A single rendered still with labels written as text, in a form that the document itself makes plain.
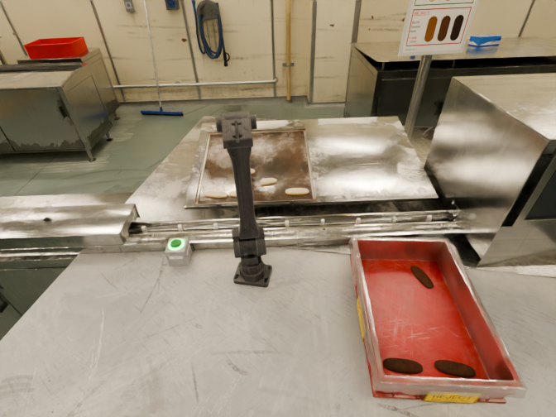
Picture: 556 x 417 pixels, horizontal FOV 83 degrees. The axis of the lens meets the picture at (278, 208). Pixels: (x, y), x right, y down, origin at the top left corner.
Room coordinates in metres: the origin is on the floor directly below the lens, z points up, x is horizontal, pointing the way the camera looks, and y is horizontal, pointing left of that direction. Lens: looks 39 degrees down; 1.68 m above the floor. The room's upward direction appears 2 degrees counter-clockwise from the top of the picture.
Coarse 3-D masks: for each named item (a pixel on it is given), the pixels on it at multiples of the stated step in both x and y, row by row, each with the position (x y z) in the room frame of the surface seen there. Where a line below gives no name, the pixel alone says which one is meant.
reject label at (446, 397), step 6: (360, 312) 0.51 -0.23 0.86; (360, 318) 0.50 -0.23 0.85; (360, 324) 0.49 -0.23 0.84; (426, 396) 0.28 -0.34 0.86; (432, 396) 0.28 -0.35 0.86; (438, 396) 0.28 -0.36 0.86; (444, 396) 0.28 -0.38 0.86; (450, 396) 0.28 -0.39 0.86; (456, 396) 0.28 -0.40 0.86; (462, 396) 0.28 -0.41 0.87; (474, 396) 0.28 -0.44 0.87; (462, 402) 0.28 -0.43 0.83; (468, 402) 0.28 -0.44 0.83; (474, 402) 0.28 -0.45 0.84
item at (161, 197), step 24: (264, 120) 2.00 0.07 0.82; (192, 144) 1.69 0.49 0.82; (168, 168) 1.42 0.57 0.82; (144, 192) 1.21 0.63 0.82; (168, 192) 1.20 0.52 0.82; (144, 216) 1.03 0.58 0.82; (168, 216) 1.03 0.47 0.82; (192, 216) 1.02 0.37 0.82; (216, 216) 1.02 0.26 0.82; (264, 216) 1.00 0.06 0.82; (456, 240) 0.83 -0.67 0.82
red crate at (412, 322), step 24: (384, 264) 0.72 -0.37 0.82; (408, 264) 0.71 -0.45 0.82; (432, 264) 0.71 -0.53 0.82; (384, 288) 0.62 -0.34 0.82; (408, 288) 0.61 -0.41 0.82; (432, 288) 0.61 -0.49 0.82; (384, 312) 0.53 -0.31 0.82; (408, 312) 0.53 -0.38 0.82; (432, 312) 0.52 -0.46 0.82; (456, 312) 0.52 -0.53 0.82; (384, 336) 0.45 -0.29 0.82; (408, 336) 0.45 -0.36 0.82; (432, 336) 0.45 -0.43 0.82; (456, 336) 0.45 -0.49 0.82; (432, 360) 0.38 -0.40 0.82; (456, 360) 0.38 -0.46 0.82; (480, 360) 0.38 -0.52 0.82
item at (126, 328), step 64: (128, 256) 0.80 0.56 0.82; (192, 256) 0.79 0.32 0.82; (320, 256) 0.77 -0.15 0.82; (64, 320) 0.54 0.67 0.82; (128, 320) 0.53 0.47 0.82; (192, 320) 0.53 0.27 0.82; (256, 320) 0.52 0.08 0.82; (320, 320) 0.51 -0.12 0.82; (512, 320) 0.49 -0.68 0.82; (0, 384) 0.36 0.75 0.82; (64, 384) 0.36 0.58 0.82; (128, 384) 0.35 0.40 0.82; (192, 384) 0.34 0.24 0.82; (256, 384) 0.34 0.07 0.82; (320, 384) 0.33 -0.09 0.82
